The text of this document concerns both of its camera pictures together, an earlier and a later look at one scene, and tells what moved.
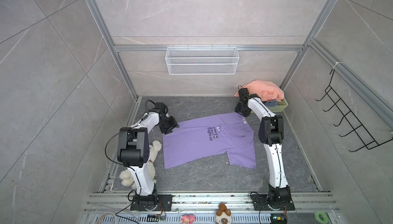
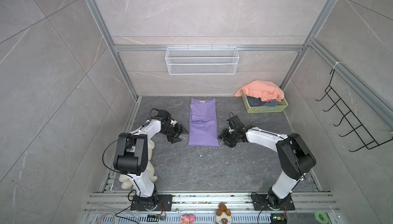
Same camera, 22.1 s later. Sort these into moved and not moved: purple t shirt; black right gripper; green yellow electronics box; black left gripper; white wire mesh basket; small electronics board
Moved: purple t shirt; black right gripper
Not moved: small electronics board; black left gripper; green yellow electronics box; white wire mesh basket
